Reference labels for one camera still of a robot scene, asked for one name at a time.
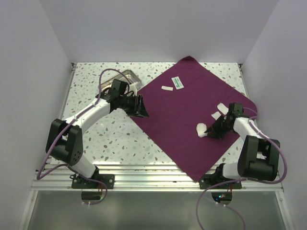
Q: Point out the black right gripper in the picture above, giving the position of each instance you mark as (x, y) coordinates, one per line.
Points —
(218, 134)

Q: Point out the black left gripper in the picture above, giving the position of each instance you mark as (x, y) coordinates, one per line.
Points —
(134, 112)

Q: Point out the small white plaster packet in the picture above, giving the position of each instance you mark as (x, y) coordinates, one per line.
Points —
(167, 88)

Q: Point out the green white dressing packet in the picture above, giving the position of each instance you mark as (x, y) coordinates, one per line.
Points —
(177, 83)

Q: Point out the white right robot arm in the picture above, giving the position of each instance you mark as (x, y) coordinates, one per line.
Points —
(259, 157)

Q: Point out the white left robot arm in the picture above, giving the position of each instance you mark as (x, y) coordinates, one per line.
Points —
(65, 139)

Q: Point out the white gauze pad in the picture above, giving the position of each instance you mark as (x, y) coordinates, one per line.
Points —
(216, 115)
(222, 108)
(201, 129)

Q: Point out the stainless steel tray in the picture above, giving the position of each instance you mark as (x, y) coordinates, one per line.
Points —
(130, 78)

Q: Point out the purple cloth mat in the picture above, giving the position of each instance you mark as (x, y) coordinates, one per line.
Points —
(174, 115)

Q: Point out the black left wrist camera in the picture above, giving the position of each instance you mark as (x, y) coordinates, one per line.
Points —
(118, 88)

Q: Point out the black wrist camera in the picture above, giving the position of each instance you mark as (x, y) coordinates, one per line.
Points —
(118, 88)
(235, 110)

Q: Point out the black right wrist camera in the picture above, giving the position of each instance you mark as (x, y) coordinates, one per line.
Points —
(235, 110)

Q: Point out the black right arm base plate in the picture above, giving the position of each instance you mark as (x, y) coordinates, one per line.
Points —
(213, 179)

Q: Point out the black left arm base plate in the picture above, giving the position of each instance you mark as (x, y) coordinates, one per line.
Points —
(97, 181)

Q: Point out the aluminium table edge rail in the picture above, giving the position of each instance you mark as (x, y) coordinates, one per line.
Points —
(127, 178)

